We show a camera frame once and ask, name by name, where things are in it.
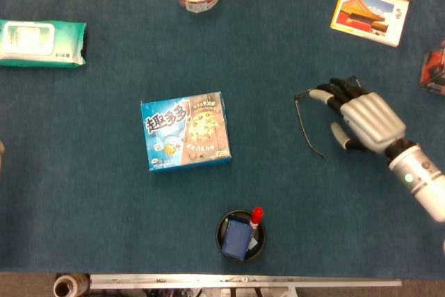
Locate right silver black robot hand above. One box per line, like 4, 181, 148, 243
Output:
308, 77, 407, 156

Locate black-framed eyeglasses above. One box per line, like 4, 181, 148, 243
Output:
294, 74, 366, 160

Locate red black packaged box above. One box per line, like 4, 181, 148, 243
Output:
418, 38, 445, 96

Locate yellow palace picture book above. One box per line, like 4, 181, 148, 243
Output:
330, 0, 410, 48

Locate green wet wipes pack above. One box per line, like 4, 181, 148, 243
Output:
0, 19, 87, 68

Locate red cap marker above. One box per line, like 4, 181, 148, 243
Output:
247, 207, 265, 242

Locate brown tape roll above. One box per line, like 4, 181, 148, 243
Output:
53, 273, 90, 297

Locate black round pen cup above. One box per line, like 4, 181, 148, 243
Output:
215, 209, 267, 262

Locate blue whiteboard eraser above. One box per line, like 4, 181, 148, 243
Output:
221, 216, 253, 262

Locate blue cookie box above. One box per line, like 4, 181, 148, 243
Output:
140, 90, 232, 175

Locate aluminium rail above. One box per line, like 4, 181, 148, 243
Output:
89, 273, 403, 290

